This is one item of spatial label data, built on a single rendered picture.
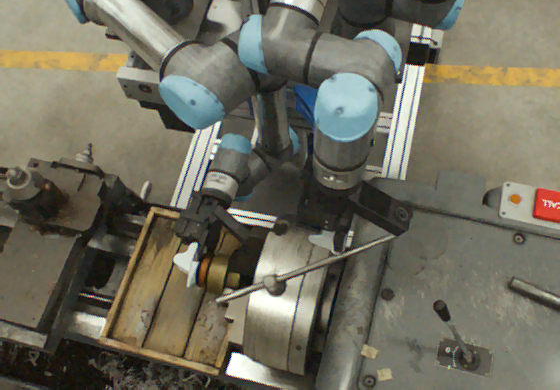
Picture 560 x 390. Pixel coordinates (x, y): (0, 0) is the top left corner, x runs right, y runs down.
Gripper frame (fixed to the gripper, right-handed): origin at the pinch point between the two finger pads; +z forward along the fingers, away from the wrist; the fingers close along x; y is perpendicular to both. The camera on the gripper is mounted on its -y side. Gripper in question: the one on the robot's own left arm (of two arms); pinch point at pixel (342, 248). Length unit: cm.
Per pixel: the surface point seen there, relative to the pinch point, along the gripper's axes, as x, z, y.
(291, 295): 4.8, 12.0, 7.4
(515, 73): -175, 101, -46
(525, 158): -133, 109, -56
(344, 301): 3.8, 11.0, -2.2
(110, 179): -27, 38, 65
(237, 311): 4.7, 25.4, 18.6
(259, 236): -6.0, 12.6, 17.0
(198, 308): -3, 46, 32
